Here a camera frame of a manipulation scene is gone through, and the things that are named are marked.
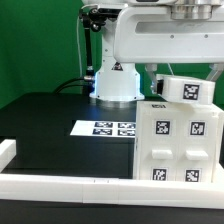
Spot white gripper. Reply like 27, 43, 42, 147
114, 5, 224, 94

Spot white cabinet top block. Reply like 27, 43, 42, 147
156, 74, 215, 105

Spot white cabinet door panel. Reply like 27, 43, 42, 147
177, 111, 222, 183

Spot white cabinet body box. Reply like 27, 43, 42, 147
133, 101, 224, 182

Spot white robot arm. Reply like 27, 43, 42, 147
80, 0, 224, 104

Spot white U-shaped border fence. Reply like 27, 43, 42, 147
0, 139, 224, 209

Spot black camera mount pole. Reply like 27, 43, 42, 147
78, 5, 107, 78

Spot black cables at base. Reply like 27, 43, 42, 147
53, 75, 95, 94

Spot white marker base plate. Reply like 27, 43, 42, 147
70, 120, 136, 138

